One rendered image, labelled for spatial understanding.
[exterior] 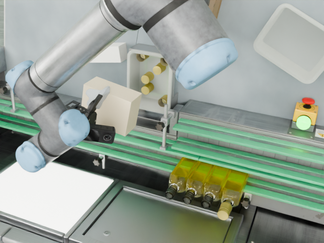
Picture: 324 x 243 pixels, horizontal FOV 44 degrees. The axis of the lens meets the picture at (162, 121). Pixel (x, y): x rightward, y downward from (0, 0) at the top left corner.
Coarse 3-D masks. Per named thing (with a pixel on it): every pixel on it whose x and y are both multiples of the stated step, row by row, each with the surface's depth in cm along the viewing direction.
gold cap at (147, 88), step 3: (147, 84) 151; (150, 84) 151; (144, 87) 149; (147, 87) 149; (150, 87) 150; (153, 87) 152; (141, 90) 150; (144, 90) 150; (147, 90) 149; (150, 90) 150; (144, 93) 150; (147, 93) 150
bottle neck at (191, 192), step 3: (189, 189) 124; (192, 189) 124; (186, 192) 123; (189, 192) 123; (192, 192) 123; (195, 192) 124; (186, 195) 122; (189, 195) 122; (192, 195) 122; (183, 198) 122; (186, 198) 123; (189, 198) 121; (192, 198) 122; (183, 201) 122; (186, 201) 123; (189, 201) 122
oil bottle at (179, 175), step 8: (184, 160) 137; (192, 160) 137; (176, 168) 132; (184, 168) 132; (192, 168) 133; (176, 176) 128; (184, 176) 128; (168, 184) 129; (176, 184) 127; (184, 184) 128
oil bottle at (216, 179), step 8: (216, 168) 132; (224, 168) 132; (208, 176) 128; (216, 176) 128; (224, 176) 128; (208, 184) 124; (216, 184) 124; (224, 184) 128; (216, 192) 123; (216, 200) 124
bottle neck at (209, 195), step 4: (208, 192) 123; (204, 196) 122; (208, 196) 121; (212, 196) 122; (204, 200) 119; (208, 200) 119; (212, 200) 121; (204, 204) 121; (208, 204) 121; (204, 208) 120; (208, 208) 120
